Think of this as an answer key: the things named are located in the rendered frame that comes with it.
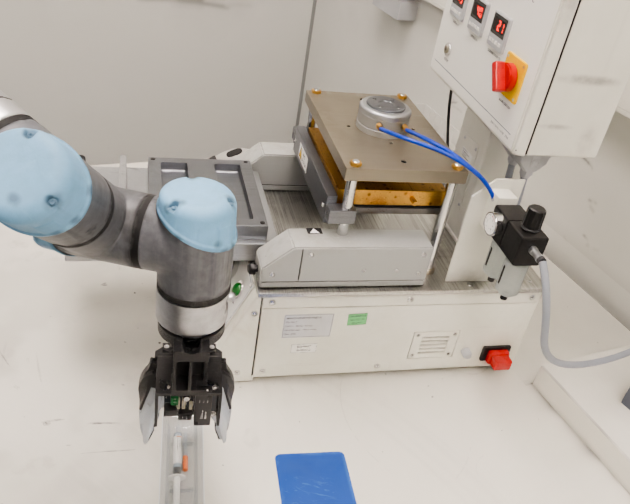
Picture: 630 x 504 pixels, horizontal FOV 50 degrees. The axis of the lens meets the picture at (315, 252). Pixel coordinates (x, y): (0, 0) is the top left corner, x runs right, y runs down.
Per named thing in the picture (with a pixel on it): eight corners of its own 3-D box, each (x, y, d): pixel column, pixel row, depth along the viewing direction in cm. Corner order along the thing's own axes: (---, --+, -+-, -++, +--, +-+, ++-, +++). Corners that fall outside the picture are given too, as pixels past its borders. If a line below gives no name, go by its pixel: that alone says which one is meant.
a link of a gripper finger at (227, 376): (205, 417, 83) (183, 369, 78) (205, 406, 84) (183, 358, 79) (243, 407, 83) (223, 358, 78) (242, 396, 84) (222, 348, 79)
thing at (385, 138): (429, 145, 123) (447, 76, 116) (502, 241, 99) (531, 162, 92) (298, 139, 117) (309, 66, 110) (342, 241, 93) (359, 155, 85)
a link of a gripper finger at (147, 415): (121, 465, 80) (150, 414, 75) (125, 425, 84) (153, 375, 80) (146, 470, 81) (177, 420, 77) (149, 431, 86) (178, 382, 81)
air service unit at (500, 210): (487, 257, 103) (517, 171, 95) (531, 320, 92) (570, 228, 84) (455, 257, 102) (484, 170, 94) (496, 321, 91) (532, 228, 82)
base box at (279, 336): (439, 255, 144) (461, 184, 134) (519, 384, 114) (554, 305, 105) (182, 255, 130) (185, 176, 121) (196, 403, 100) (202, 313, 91)
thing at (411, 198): (399, 152, 119) (412, 101, 114) (445, 220, 102) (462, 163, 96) (304, 148, 115) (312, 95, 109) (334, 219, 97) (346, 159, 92)
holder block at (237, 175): (248, 173, 115) (249, 159, 113) (266, 240, 99) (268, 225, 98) (147, 170, 111) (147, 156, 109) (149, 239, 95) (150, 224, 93)
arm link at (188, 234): (165, 164, 67) (249, 181, 67) (163, 254, 74) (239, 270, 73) (137, 202, 61) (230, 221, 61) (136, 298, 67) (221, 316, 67)
